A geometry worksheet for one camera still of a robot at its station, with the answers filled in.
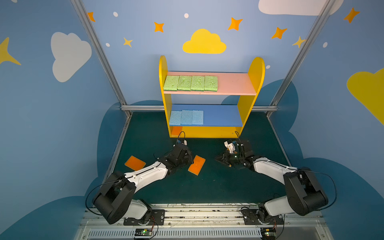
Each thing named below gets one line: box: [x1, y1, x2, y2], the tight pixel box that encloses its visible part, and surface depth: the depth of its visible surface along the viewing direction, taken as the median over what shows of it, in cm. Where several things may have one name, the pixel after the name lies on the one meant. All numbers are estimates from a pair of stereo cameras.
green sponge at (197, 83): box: [190, 75, 205, 92], surface depth 78 cm
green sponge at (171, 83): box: [163, 75, 180, 91], surface depth 78 cm
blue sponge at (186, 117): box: [180, 110, 193, 125], surface depth 100 cm
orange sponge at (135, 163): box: [124, 155, 147, 171], surface depth 95 cm
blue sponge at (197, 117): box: [192, 110, 204, 125], surface depth 101 cm
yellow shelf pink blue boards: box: [159, 55, 266, 138], surface depth 101 cm
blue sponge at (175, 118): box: [170, 110, 182, 126], surface depth 100 cm
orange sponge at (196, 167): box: [187, 155, 206, 176], surface depth 94 cm
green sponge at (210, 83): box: [204, 75, 218, 92], surface depth 79 cm
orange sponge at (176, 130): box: [171, 126, 183, 136], surface depth 112 cm
